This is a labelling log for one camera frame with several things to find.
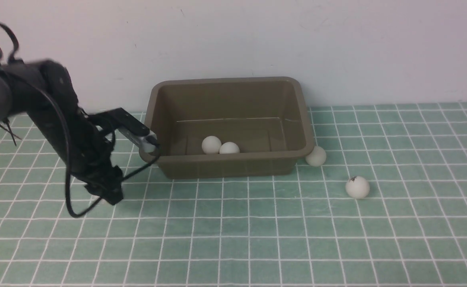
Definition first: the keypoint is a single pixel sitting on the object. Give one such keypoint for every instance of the white ball with black mark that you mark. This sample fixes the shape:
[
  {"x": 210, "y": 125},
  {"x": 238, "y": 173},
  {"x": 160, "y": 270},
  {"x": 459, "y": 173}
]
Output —
[{"x": 357, "y": 187}]

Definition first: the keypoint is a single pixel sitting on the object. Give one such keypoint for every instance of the olive green plastic bin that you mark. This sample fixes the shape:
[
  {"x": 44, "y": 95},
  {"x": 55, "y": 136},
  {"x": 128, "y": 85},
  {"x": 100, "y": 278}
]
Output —
[{"x": 265, "y": 116}]

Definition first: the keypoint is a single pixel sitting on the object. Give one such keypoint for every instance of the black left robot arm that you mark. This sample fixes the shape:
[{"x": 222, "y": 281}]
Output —
[{"x": 43, "y": 90}]

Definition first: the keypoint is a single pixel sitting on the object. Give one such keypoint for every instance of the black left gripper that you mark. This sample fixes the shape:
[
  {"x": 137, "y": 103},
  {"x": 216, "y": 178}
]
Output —
[{"x": 87, "y": 156}]

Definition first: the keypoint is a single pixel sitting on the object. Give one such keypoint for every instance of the green checkered tablecloth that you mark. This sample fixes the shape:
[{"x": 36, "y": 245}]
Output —
[{"x": 295, "y": 230}]

